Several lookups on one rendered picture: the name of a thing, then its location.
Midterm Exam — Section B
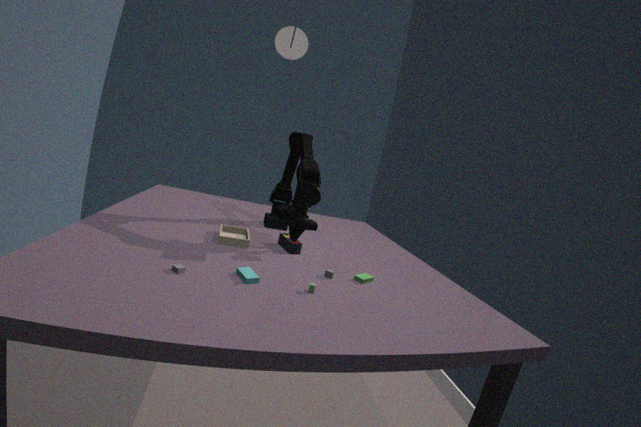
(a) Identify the light teal flat rectangular block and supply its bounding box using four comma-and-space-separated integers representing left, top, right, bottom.
236, 267, 260, 284

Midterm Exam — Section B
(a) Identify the beige shallow tray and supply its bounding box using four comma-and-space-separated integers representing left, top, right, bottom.
218, 224, 250, 249

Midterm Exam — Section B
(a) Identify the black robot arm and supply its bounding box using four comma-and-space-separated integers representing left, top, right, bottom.
269, 131, 321, 220

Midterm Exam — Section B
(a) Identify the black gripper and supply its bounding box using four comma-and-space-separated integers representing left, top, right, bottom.
284, 198, 318, 242

